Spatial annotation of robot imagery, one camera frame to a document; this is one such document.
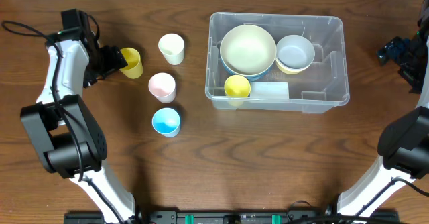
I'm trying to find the yellow cup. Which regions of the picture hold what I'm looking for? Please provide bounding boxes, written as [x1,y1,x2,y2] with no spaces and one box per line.
[120,48,143,79]
[224,75,251,97]

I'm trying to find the pink cup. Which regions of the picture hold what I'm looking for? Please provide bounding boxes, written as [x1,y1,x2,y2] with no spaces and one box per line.
[148,72,176,103]

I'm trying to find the pale green cup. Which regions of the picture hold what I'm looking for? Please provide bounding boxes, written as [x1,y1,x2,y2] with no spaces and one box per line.
[158,33,185,65]

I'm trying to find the light blue cup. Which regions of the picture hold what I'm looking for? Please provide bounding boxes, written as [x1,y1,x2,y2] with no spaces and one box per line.
[151,107,181,138]

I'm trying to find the grey small bowl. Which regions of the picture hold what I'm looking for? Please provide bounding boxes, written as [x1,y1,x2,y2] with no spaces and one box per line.
[277,35,316,72]

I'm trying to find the yellow small bowl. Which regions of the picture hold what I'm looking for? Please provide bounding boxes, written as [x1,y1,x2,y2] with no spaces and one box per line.
[275,58,310,75]

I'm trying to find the cream large bowl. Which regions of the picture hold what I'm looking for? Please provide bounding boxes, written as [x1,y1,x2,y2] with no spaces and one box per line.
[219,25,277,76]

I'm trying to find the dark blue bowl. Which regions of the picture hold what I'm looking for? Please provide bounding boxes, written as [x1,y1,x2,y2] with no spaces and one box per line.
[226,68,269,82]
[221,60,273,75]

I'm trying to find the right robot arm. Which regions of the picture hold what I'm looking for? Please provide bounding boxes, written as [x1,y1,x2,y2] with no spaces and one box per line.
[321,0,428,223]

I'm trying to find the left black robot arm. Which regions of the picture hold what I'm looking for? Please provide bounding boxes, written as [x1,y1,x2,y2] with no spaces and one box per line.
[20,9,143,223]

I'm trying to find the clear plastic storage container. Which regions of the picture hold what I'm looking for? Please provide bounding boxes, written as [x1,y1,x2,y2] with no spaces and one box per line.
[205,12,350,113]

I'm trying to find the white label sticker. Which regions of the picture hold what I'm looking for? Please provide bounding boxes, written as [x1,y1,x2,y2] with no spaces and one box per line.
[249,82,289,99]

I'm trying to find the left black cable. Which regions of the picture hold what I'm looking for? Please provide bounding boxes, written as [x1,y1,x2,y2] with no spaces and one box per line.
[1,11,125,224]

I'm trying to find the black cable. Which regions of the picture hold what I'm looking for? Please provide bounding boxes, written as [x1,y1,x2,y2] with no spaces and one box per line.
[286,178,429,220]
[1,11,125,224]

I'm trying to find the right black cable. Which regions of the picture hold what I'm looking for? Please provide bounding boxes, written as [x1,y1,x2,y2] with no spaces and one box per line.
[286,178,429,220]

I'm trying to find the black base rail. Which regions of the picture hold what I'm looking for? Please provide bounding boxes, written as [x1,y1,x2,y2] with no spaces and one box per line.
[63,207,400,224]

